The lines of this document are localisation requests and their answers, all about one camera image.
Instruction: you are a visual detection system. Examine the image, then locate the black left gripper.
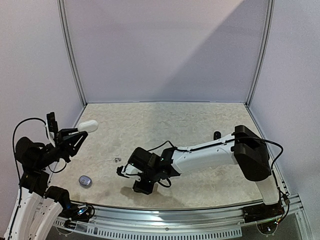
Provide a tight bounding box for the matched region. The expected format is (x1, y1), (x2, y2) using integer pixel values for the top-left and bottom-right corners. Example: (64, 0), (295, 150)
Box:
(33, 126), (88, 169)

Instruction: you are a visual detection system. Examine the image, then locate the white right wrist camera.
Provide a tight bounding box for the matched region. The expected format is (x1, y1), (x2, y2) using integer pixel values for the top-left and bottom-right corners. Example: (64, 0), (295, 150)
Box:
(116, 164), (142, 178)

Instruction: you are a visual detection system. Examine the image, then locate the silver earbud left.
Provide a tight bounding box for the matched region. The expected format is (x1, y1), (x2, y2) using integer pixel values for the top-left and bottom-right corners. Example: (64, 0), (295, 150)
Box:
(114, 157), (122, 163)

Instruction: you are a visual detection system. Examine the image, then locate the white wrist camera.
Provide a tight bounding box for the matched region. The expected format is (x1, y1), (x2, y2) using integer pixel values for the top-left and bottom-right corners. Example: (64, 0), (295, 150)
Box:
(45, 112), (58, 147)
(116, 164), (142, 178)

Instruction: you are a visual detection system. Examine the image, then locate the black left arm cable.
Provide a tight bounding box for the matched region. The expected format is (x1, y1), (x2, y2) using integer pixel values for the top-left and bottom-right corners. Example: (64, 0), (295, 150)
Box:
(11, 117), (67, 175)

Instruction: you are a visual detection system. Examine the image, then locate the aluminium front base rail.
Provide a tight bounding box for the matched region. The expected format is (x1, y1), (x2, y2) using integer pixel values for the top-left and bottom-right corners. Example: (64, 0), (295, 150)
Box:
(45, 194), (313, 240)

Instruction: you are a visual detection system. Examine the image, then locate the small black case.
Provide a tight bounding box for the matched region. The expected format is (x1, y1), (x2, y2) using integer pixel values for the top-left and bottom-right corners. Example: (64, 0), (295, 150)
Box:
(213, 131), (222, 140)

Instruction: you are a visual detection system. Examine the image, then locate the silver blue charging case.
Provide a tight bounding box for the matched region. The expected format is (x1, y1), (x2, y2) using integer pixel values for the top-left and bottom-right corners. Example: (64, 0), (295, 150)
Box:
(78, 175), (93, 188)

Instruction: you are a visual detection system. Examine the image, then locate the aluminium left corner post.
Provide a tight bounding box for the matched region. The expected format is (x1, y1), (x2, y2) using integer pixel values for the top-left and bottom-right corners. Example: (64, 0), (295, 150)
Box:
(57, 0), (88, 108)

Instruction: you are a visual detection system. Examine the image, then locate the aluminium corner post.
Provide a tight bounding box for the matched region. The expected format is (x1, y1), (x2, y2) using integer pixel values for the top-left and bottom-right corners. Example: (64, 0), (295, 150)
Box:
(244, 0), (275, 108)
(57, 0), (88, 108)

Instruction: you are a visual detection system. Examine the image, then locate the white oval charging case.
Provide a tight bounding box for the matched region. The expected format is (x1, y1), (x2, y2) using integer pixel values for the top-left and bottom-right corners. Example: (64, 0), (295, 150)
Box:
(77, 119), (99, 133)

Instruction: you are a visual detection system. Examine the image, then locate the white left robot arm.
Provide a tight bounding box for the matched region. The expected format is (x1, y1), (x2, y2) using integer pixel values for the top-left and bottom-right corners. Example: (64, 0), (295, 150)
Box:
(3, 128), (94, 240)

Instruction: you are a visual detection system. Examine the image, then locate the aluminium right corner post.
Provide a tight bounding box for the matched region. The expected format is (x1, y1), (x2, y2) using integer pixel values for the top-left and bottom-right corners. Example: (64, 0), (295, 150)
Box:
(244, 0), (275, 108)

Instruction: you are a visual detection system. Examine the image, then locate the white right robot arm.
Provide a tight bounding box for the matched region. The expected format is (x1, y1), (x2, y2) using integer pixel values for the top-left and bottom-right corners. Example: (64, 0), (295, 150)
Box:
(118, 125), (284, 218)

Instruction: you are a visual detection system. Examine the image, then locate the white perforated cable tray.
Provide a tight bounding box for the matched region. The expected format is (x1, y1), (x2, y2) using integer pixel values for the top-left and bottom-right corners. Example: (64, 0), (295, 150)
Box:
(50, 218), (243, 240)

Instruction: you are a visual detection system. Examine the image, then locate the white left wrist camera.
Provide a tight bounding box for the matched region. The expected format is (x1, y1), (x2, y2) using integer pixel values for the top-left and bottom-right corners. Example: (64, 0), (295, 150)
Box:
(45, 112), (58, 147)

